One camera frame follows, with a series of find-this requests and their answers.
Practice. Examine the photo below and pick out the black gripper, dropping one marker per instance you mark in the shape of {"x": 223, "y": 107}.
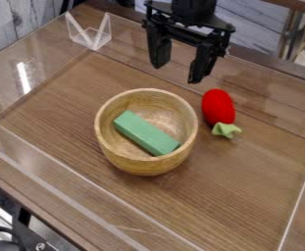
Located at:
{"x": 189, "y": 13}

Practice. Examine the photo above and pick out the wooden bowl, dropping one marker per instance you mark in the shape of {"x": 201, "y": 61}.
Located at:
{"x": 166, "y": 111}

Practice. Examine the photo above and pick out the red felt strawberry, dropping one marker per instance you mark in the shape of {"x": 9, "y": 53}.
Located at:
{"x": 220, "y": 113}

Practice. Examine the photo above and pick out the wooden table leg background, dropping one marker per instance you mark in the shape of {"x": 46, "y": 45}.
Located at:
{"x": 292, "y": 39}

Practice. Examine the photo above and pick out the green rectangular block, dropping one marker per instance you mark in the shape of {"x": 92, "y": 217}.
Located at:
{"x": 145, "y": 134}

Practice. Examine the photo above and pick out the clear acrylic corner bracket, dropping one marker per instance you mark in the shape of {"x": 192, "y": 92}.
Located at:
{"x": 89, "y": 37}

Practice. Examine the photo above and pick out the black table frame bracket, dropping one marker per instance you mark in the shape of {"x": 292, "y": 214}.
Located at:
{"x": 33, "y": 241}

